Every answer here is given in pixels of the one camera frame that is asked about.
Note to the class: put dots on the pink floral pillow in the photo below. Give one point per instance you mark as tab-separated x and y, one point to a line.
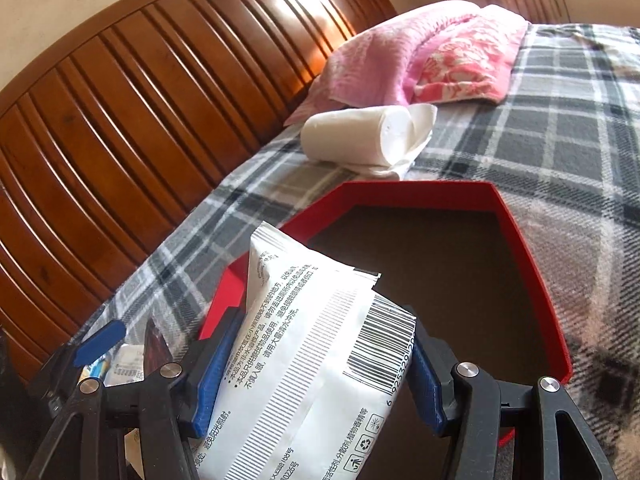
465	65

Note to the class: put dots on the dark red packet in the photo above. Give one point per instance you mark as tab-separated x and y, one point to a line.
156	345

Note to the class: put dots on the red cardboard box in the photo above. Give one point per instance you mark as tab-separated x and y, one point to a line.
525	260

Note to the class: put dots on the pink towel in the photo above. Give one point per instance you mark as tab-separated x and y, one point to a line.
370	60

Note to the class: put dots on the grey plaid blanket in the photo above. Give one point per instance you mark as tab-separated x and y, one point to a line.
525	150

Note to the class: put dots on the wooden slatted headboard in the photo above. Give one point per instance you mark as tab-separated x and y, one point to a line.
150	120

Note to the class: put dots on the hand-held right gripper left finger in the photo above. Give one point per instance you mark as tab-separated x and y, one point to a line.
214	377

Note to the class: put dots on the small white blue packet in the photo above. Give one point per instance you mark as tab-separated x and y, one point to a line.
126	366

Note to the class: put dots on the white wet wipes packet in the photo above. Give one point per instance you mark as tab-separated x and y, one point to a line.
300	360

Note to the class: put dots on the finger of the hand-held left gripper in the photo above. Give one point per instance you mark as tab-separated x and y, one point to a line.
99	343

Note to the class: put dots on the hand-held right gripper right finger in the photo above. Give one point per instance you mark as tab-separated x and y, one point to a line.
426	385

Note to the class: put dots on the white toilet paper roll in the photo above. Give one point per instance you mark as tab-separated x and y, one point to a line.
350	135

